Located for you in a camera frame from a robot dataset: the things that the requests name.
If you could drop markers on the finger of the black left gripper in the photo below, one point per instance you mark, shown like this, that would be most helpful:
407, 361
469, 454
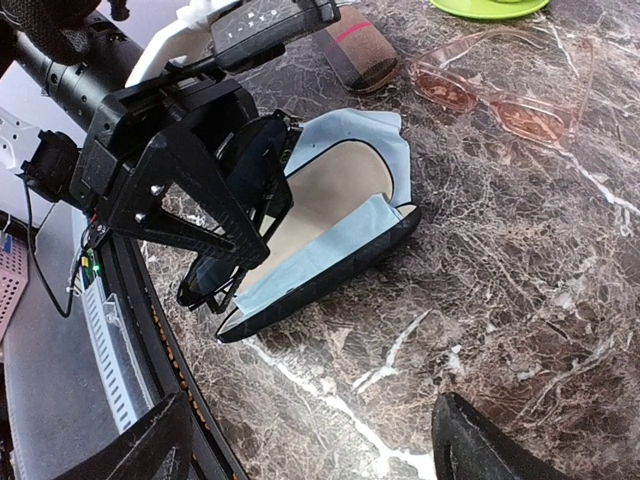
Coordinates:
161, 227
181, 158

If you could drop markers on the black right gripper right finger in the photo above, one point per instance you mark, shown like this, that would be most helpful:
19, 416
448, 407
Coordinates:
467, 445

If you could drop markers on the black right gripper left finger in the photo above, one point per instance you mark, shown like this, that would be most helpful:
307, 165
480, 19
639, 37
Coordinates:
157, 446

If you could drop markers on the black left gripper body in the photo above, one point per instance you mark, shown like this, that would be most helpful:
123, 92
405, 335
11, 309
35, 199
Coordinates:
144, 139

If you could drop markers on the black sunglasses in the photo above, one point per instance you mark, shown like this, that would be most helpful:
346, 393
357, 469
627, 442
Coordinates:
252, 163

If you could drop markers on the black checkered glasses case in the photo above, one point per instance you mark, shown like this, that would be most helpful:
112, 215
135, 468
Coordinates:
352, 206

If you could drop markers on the light blue cloth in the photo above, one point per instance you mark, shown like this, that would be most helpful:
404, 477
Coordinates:
372, 218
379, 129

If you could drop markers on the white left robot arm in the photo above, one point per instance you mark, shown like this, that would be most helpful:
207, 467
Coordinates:
78, 57

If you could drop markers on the pink translucent sunglasses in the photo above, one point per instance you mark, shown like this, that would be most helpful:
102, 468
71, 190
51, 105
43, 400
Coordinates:
546, 122

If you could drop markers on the pink perforated basket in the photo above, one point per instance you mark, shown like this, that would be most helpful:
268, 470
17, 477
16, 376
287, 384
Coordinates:
14, 277

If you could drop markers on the green plastic plate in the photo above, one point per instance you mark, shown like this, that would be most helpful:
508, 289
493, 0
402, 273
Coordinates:
489, 10

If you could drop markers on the black front table rail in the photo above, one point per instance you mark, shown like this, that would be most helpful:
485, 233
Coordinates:
163, 367

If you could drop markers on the white slotted cable duct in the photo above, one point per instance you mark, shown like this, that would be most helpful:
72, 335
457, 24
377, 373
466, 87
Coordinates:
102, 333

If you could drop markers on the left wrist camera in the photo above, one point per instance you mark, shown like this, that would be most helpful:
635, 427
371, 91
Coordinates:
229, 34

